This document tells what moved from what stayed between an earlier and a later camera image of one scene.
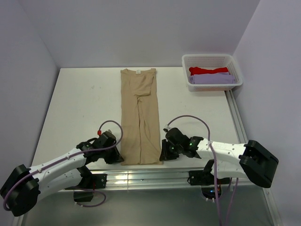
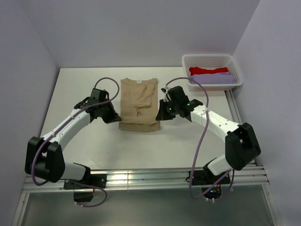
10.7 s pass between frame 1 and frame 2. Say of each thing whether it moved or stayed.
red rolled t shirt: stayed
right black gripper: moved
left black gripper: moved
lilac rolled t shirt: stayed
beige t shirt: moved
